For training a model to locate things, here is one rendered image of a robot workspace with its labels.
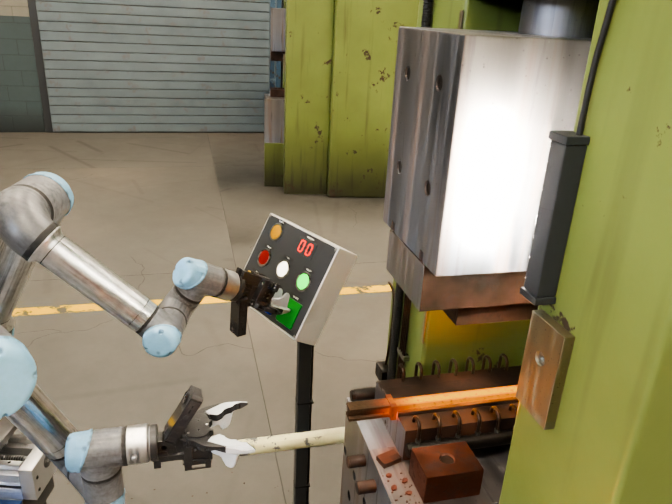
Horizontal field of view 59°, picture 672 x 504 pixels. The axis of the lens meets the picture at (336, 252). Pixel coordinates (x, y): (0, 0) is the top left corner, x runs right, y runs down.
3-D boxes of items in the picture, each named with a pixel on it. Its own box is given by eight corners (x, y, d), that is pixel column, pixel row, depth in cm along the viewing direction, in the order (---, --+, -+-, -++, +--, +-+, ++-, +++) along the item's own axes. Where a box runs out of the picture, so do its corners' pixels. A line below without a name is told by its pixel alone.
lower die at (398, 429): (402, 460, 125) (405, 428, 122) (374, 403, 143) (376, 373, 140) (575, 436, 135) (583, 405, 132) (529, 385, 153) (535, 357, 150)
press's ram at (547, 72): (455, 299, 96) (492, 37, 81) (382, 220, 130) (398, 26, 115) (671, 283, 106) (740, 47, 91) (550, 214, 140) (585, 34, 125)
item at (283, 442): (238, 462, 167) (238, 447, 165) (236, 449, 172) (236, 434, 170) (386, 442, 178) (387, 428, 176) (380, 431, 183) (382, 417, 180)
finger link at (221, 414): (238, 415, 132) (205, 435, 125) (238, 392, 129) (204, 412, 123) (248, 421, 130) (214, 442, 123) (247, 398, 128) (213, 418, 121)
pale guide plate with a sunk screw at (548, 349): (543, 430, 94) (564, 338, 88) (514, 396, 102) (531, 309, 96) (554, 429, 95) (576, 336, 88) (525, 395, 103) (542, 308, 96)
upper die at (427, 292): (419, 312, 112) (424, 266, 108) (385, 269, 129) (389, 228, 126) (610, 297, 122) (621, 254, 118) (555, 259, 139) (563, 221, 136)
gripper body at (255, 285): (283, 286, 154) (248, 274, 146) (269, 315, 155) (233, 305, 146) (267, 275, 160) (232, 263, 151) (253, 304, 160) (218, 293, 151)
